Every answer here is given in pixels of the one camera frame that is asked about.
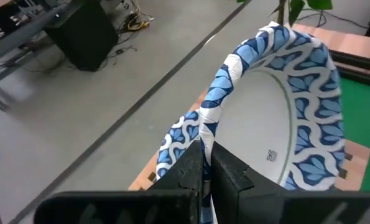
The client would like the green plant in white pot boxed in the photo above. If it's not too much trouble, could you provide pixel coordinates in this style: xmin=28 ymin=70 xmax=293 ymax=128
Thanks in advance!
xmin=236 ymin=0 xmax=334 ymax=28

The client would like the black metal table frame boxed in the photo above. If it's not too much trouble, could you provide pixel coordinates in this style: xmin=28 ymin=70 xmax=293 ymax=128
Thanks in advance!
xmin=329 ymin=49 xmax=370 ymax=82

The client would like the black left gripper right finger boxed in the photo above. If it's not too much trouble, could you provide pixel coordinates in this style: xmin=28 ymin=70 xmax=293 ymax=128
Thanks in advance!
xmin=211 ymin=142 xmax=370 ymax=224

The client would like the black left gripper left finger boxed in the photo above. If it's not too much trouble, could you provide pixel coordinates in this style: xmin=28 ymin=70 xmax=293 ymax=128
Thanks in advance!
xmin=34 ymin=139 xmax=204 ymax=224

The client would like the grey desk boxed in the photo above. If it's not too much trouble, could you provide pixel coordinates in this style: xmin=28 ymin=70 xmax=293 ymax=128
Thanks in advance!
xmin=0 ymin=0 xmax=69 ymax=113

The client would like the blue white paper bowl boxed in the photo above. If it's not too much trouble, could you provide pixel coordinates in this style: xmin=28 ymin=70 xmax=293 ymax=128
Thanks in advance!
xmin=198 ymin=21 xmax=347 ymax=224
xmin=155 ymin=110 xmax=201 ymax=181

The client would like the black floor cable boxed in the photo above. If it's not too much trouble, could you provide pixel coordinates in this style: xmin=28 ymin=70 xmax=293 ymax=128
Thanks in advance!
xmin=296 ymin=9 xmax=369 ymax=30
xmin=96 ymin=45 xmax=139 ymax=72

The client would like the black floor cabinet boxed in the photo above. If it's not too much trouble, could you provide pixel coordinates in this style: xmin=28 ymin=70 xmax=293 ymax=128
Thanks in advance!
xmin=42 ymin=0 xmax=119 ymax=72

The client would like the green table mat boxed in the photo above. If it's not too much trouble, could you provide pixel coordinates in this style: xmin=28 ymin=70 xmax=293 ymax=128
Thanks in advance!
xmin=340 ymin=77 xmax=370 ymax=191

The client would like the yellow floor cable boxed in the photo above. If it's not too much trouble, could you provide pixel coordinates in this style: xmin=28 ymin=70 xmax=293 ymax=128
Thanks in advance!
xmin=122 ymin=6 xmax=155 ymax=32

